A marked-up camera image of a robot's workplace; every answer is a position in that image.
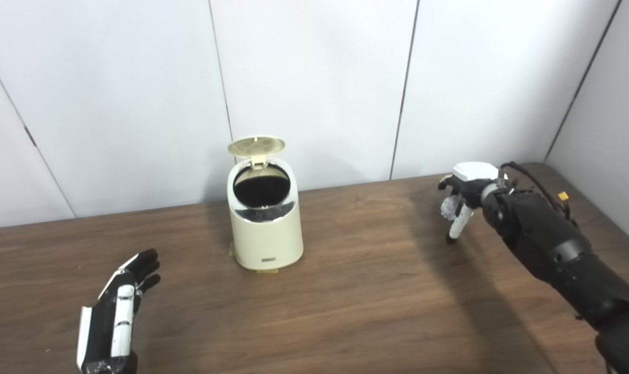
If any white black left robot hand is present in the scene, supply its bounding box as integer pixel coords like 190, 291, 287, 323
76, 248, 162, 374

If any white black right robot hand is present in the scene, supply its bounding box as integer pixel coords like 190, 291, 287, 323
438, 162, 507, 245

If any white paper ball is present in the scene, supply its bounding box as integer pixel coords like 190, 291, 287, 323
440, 194, 463, 222

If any cream-colored desktop trash bin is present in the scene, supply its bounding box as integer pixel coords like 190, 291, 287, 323
227, 156, 304, 272

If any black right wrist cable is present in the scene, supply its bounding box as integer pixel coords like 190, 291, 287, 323
499, 161, 580, 229

